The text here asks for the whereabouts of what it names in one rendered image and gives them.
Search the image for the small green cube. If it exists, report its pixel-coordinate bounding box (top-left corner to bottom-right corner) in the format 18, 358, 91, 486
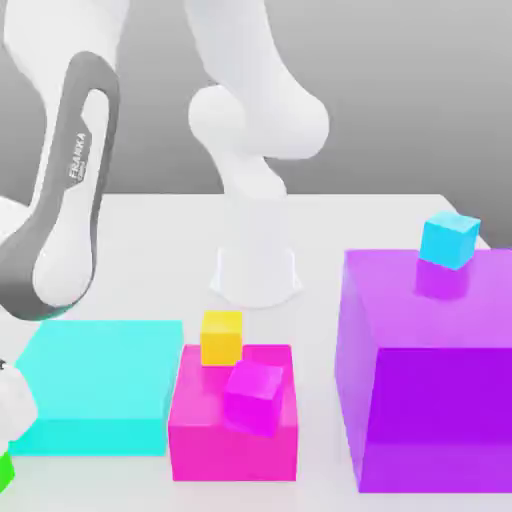
0, 450, 16, 494

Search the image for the small yellow cube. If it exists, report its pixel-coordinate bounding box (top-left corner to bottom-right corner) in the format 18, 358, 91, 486
200, 310, 244, 368

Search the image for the small blue cube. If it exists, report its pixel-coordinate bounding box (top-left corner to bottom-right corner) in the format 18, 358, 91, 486
418, 211, 482, 272

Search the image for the small magenta cube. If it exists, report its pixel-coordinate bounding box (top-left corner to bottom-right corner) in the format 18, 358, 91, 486
222, 359, 285, 439

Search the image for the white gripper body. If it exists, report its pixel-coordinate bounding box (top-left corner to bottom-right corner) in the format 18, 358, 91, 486
0, 365, 40, 446

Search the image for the large cyan box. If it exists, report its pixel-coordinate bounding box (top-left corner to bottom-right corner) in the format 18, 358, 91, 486
8, 319, 185, 458

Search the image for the large pink box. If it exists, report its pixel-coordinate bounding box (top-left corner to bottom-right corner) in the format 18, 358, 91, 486
167, 343, 298, 483

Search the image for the large purple box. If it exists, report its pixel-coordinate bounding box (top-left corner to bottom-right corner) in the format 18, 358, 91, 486
334, 248, 512, 494

